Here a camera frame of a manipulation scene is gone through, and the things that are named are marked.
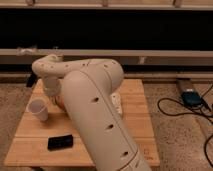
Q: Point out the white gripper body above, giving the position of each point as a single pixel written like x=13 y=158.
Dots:
x=51 y=86

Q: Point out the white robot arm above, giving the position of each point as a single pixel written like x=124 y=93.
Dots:
x=86 y=87

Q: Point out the white plastic cup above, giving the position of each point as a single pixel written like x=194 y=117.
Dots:
x=38 y=109

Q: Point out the black rectangular block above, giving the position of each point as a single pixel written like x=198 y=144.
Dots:
x=60 y=142

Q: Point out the white patterned cloth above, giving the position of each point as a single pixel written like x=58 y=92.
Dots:
x=116 y=100

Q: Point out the blue power adapter box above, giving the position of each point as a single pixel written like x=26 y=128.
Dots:
x=191 y=99

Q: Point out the wooden shelf rail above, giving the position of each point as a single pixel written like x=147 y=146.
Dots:
x=144 y=57

